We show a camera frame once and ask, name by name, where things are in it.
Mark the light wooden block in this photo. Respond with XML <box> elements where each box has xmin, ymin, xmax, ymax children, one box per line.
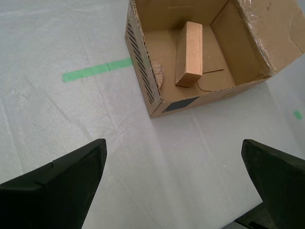
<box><xmin>175</xmin><ymin>21</ymin><xmax>203</xmax><ymax>88</ymax></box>

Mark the long green tape strip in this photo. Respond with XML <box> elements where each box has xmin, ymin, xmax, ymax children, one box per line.
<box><xmin>62</xmin><ymin>57</ymin><xmax>133</xmax><ymax>83</ymax></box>

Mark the brown cardboard box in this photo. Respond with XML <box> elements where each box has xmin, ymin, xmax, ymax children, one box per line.
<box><xmin>124</xmin><ymin>0</ymin><xmax>305</xmax><ymax>119</ymax></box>

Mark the speckled pinkish granite rock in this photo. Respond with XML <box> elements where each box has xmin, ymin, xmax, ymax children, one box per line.
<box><xmin>151</xmin><ymin>61</ymin><xmax>166</xmax><ymax>88</ymax></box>

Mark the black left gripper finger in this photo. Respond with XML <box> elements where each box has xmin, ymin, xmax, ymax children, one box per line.
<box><xmin>241</xmin><ymin>139</ymin><xmax>305</xmax><ymax>229</ymax></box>
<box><xmin>0</xmin><ymin>138</ymin><xmax>107</xmax><ymax>229</ymax></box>

